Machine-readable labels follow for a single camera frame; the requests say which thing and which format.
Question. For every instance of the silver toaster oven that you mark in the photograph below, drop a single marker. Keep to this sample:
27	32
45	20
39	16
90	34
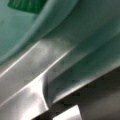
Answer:
56	79

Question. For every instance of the teal bowl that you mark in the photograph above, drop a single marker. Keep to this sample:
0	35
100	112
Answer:
74	20

